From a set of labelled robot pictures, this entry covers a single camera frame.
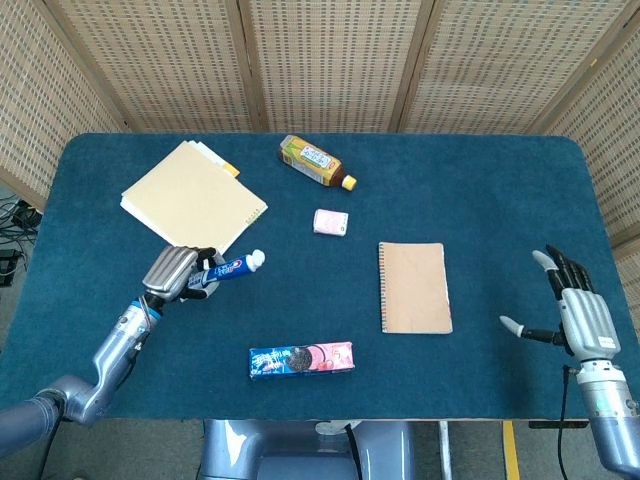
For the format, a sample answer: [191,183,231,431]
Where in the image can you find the blue pink Oreo cookie box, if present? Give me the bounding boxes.
[248,341,358,382]

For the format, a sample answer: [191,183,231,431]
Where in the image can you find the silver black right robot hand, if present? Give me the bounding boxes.
[499,243,623,362]

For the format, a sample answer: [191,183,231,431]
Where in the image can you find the blue felt table cover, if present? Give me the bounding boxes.
[0,132,632,422]

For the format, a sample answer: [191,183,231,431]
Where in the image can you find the pink tissue pack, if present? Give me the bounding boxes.
[312,208,350,238]

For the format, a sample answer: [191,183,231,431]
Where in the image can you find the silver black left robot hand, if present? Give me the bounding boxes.
[141,244,227,304]

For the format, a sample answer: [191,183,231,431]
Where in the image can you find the silver-blue robot torso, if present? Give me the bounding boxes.
[197,418,417,480]

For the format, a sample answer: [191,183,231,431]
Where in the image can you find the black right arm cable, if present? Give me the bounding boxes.
[558,365,581,480]

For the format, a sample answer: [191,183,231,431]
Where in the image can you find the white table leg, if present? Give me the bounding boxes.
[437,420,452,480]

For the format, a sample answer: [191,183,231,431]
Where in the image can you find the woven wooden folding screen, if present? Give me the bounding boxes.
[0,0,640,261]

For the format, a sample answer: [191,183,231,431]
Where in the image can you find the blue white toothpaste tube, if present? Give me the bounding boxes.
[187,248,267,292]

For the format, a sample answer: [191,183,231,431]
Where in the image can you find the black floor cables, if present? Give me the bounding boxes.
[0,193,45,284]

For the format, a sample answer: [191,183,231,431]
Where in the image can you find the yellow-label tea bottle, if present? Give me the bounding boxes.
[278,134,359,192]

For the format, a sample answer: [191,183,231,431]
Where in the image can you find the brown spiral notebook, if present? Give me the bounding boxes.
[377,241,454,335]

